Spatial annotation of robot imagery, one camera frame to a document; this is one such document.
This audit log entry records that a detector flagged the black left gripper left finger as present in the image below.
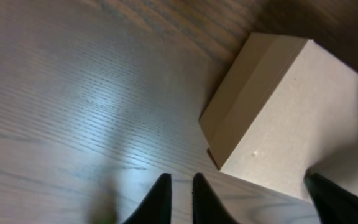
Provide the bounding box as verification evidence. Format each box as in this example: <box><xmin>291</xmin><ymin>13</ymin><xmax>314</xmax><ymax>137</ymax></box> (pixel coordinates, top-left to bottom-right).
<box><xmin>123</xmin><ymin>173</ymin><xmax>172</xmax><ymax>224</ymax></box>

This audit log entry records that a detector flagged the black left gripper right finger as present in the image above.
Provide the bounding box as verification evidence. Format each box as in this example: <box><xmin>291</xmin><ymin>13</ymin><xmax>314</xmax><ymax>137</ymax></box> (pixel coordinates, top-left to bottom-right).
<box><xmin>192</xmin><ymin>173</ymin><xmax>238</xmax><ymax>224</ymax></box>

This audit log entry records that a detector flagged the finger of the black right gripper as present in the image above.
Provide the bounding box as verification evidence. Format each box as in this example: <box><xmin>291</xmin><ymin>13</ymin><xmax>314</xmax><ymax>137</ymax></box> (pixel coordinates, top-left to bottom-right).
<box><xmin>304</xmin><ymin>173</ymin><xmax>358</xmax><ymax>224</ymax></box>

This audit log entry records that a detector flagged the cardboard box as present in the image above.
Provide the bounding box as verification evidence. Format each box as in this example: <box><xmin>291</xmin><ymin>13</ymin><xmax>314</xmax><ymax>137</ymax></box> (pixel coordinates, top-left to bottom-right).
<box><xmin>199</xmin><ymin>33</ymin><xmax>358</xmax><ymax>201</ymax></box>

